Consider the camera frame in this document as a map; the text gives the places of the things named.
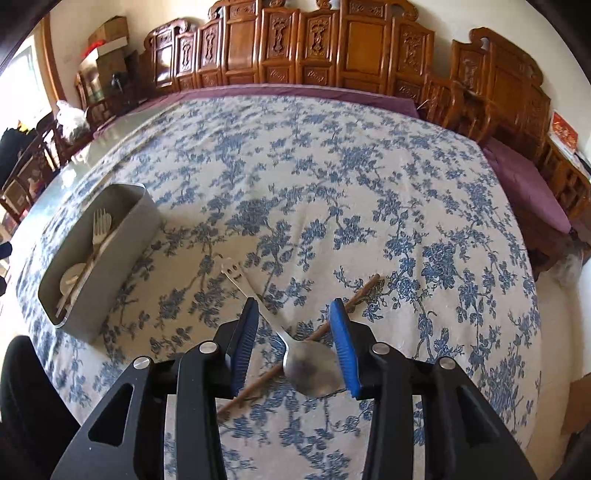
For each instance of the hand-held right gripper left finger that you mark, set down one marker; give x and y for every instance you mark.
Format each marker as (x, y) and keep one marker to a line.
(244, 341)

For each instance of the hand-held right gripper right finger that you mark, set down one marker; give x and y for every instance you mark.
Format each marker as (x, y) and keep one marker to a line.
(344, 350)

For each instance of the metal spoon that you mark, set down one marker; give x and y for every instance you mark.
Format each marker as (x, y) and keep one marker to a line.
(309, 369)

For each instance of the brown chopstick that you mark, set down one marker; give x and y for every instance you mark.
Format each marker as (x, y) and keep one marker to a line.
(364, 288)

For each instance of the grey rectangular container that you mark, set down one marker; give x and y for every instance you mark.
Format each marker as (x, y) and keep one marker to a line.
(124, 258)

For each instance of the beige chopstick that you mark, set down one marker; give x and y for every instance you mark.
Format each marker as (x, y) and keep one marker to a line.
(90, 264)

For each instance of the beige wooden spoon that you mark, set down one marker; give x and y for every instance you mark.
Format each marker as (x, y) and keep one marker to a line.
(109, 219)

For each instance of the white spoon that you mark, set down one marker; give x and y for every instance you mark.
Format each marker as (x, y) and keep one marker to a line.
(71, 277)

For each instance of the blue floral tablecloth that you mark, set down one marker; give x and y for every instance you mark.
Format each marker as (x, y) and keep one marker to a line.
(323, 184)

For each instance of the purple seat cushion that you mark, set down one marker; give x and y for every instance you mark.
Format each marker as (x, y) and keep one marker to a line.
(521, 184)

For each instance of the long purple cushion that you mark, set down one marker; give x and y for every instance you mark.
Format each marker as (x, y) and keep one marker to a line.
(277, 92)

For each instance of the curved wooden armchair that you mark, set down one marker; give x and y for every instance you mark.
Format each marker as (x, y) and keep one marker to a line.
(461, 110)

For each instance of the dark wooden chair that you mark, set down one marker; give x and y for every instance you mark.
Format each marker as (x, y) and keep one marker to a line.
(27, 175)

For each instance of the wooden side table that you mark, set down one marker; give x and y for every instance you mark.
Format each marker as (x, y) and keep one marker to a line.
(565, 180)

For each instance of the clear plastic bag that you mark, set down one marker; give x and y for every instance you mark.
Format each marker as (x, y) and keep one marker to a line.
(71, 120)

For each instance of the long carved wooden bench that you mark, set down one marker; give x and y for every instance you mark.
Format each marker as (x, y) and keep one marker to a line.
(364, 46)

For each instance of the short carved wooden bench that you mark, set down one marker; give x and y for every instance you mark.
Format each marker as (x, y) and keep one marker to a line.
(498, 69)

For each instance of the white and red box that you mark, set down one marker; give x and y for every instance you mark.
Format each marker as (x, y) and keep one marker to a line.
(104, 50)

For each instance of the brown cardboard box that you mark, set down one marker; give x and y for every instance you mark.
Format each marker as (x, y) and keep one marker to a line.
(108, 30)

